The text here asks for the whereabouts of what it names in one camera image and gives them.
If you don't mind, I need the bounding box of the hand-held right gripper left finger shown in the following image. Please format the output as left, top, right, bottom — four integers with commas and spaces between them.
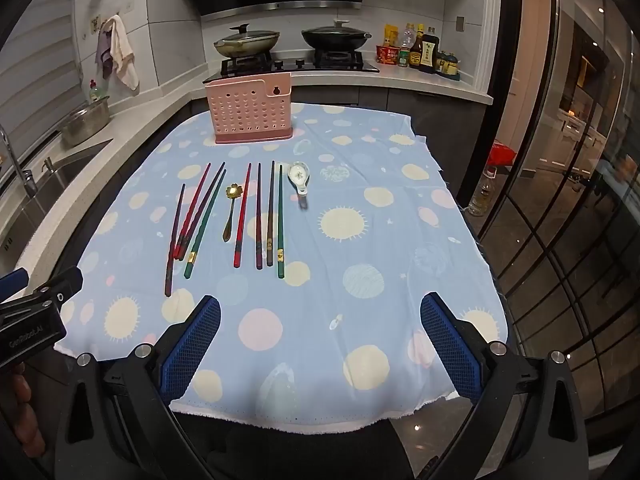
54, 295, 222, 466

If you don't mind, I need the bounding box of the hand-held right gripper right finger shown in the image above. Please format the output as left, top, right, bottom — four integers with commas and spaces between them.
420, 291, 591, 466

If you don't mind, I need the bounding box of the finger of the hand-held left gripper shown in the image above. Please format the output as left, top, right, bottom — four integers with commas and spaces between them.
0, 266, 84, 317
0, 268, 29, 296

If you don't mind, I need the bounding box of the green chopstick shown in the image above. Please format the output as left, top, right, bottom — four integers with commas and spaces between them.
184, 169, 228, 279
276, 164, 285, 280

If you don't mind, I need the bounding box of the dark brown chopstick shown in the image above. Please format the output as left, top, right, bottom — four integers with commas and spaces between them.
266, 160, 276, 268
164, 183, 187, 297

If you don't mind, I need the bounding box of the dark red chopstick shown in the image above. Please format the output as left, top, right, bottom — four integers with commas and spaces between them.
255, 163, 263, 271
177, 161, 226, 261

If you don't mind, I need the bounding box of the white ceramic spoon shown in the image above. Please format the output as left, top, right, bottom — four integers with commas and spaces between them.
287, 161, 311, 212

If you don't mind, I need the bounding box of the pink perforated utensil holder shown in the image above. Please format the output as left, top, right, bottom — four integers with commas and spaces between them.
202, 72, 296, 146

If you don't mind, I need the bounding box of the person's left hand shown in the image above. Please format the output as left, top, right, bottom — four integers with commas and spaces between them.
12, 362, 47, 459

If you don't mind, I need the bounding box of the chrome faucet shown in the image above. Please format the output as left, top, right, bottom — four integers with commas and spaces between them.
0, 127, 38, 198

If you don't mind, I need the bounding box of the stainless steel sink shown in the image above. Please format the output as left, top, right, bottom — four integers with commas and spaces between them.
0, 137, 113, 241

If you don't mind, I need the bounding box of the blue dotted tablecloth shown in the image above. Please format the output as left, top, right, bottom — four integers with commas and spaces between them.
52, 102, 511, 433

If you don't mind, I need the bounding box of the glass sliding door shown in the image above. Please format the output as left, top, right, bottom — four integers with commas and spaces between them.
475, 0, 640, 461

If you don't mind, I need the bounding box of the cooking oil bottle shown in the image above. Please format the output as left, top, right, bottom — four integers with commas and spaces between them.
470, 165, 498, 217

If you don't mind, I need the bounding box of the gold flower spoon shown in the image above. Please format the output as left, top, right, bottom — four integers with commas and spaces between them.
222, 183, 239, 242

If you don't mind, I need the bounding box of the red plastic bag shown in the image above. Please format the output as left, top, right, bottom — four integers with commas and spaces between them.
490, 141, 518, 166

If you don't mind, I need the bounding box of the purple hanging cloth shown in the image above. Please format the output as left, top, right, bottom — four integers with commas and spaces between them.
95, 22, 115, 80

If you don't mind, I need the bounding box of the cream hanging towel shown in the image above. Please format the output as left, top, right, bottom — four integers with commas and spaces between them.
102, 14, 140, 92

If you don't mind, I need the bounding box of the dark seasoning jar set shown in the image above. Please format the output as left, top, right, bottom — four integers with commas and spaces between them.
436, 51, 461, 81

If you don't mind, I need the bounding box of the dark soy sauce bottle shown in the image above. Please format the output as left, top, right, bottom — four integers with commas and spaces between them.
419, 27, 441, 75

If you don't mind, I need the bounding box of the brown sauce bottle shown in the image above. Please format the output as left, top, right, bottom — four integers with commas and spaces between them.
409, 24, 425, 68

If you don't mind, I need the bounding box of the olive wok with glass lid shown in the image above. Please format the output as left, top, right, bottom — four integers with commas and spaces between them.
213, 22, 281, 59

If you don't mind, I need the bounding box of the black gas stove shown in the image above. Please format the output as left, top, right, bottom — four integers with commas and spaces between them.
220, 50, 381, 75

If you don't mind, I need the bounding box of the black wok with lid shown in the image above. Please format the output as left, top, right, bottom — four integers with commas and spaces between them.
301, 20, 373, 52

